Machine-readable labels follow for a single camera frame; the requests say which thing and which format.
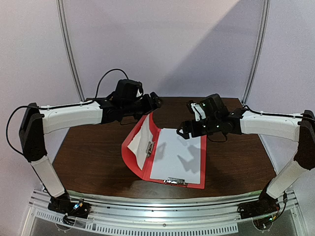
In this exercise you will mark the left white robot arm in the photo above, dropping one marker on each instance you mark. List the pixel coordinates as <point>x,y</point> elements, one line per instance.
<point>39,121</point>

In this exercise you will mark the right aluminium corner post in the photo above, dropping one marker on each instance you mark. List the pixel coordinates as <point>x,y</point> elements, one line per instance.
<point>258,50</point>

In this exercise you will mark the metal spine folder clip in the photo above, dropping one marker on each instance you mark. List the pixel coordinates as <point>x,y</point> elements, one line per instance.
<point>150,148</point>

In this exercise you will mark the red file folder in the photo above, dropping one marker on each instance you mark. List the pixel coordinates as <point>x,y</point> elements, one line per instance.
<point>130,159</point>

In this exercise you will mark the metal bottom folder clip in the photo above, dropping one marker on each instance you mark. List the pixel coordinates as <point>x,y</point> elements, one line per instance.
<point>175,181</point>

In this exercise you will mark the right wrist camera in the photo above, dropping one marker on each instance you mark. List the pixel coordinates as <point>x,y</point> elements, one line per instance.
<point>210,107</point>

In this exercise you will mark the left aluminium corner post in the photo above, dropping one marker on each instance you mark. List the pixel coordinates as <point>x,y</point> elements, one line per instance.
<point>68,49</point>

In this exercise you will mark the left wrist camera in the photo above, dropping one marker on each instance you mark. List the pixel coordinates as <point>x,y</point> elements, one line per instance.
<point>127,91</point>

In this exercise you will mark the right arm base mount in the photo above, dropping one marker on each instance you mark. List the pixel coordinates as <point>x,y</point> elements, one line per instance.
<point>266,207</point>

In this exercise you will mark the large white paper sheet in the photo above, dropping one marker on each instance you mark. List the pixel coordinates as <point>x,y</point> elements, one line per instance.
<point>176,157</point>

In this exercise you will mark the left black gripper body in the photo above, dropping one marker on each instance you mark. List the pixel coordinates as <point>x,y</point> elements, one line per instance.
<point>132,109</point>

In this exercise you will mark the small white paper sheet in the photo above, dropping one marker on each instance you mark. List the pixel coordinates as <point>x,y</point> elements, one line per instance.
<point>139,143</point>

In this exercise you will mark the aluminium corner post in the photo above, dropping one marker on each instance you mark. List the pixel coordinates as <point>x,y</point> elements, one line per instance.
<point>258,50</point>
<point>68,49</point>

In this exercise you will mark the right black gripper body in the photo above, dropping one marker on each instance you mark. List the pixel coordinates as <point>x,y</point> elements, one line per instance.
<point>193,128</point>

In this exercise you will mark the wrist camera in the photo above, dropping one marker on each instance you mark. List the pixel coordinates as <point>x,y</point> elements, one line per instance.
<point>210,107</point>
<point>127,91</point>

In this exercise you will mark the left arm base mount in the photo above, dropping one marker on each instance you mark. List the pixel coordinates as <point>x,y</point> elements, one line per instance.
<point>71,210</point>

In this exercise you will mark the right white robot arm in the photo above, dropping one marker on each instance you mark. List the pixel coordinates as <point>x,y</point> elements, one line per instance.
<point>299,128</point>

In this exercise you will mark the aluminium front rail frame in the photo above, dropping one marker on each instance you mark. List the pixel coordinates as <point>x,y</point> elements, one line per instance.
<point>118,216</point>

